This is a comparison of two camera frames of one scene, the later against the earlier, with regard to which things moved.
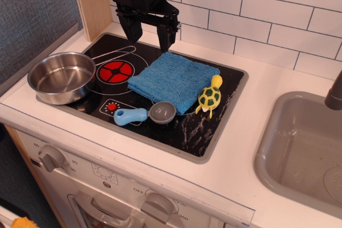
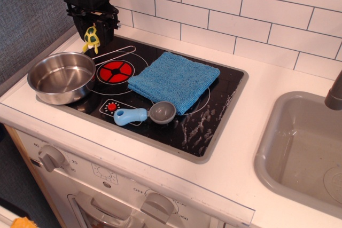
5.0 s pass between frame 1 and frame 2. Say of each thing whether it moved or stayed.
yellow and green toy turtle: moved
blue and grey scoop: stayed
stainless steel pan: stayed
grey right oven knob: stayed
